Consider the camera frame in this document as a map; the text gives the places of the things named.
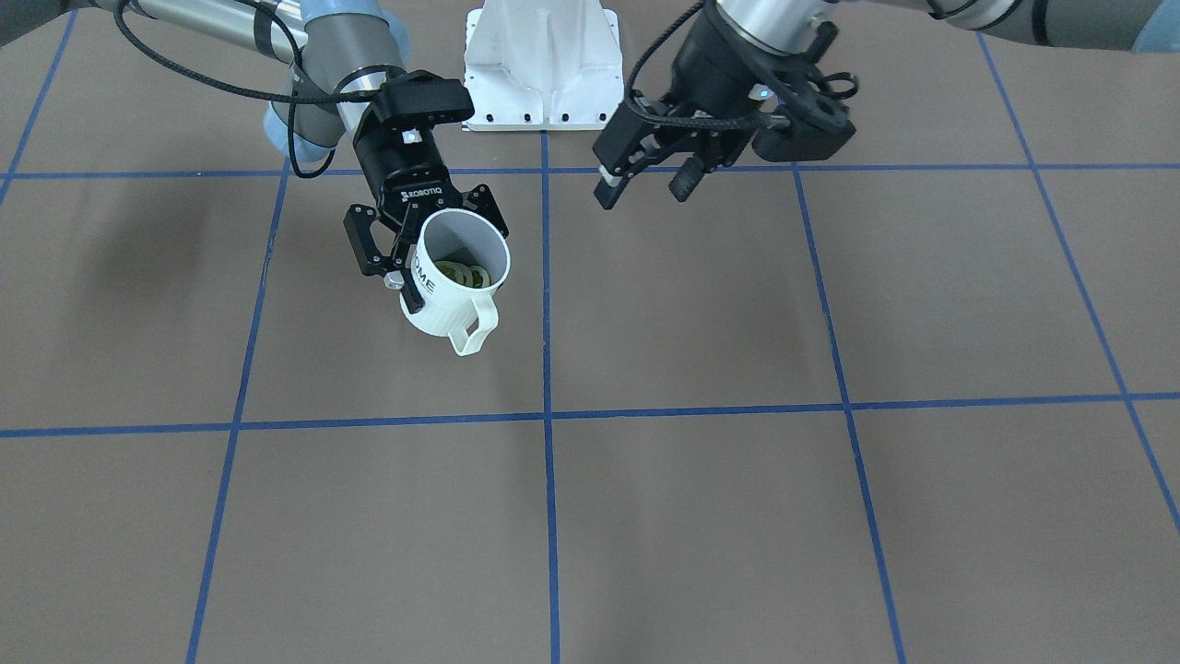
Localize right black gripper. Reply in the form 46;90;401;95
343;124;511;313

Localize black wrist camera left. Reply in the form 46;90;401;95
750;75;856;162

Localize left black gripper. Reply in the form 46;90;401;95
594;5;802;210

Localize brown table mat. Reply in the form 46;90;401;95
1;4;1179;663

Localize white HOME mug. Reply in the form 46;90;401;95
400;208;513;356

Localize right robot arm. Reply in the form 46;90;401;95
91;1;510;314

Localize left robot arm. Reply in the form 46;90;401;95
594;1;1179;210

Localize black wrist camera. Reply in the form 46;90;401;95
750;75;856;162
367;70;476;129

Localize lemon slices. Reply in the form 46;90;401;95
434;261;493;289

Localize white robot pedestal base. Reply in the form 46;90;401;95
463;1;624;132

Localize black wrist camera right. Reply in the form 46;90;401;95
367;70;476;129

